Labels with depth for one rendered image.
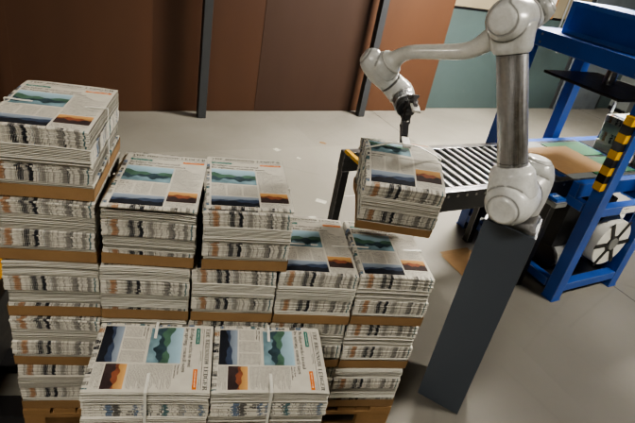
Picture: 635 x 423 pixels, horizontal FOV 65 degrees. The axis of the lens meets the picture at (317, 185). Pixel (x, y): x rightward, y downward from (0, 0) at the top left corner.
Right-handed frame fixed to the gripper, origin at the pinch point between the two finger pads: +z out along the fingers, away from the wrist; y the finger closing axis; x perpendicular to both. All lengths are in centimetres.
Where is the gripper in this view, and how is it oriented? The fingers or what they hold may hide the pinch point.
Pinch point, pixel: (411, 127)
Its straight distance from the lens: 185.8
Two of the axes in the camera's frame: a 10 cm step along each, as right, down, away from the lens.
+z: -0.4, 5.3, -8.5
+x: -9.9, -1.5, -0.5
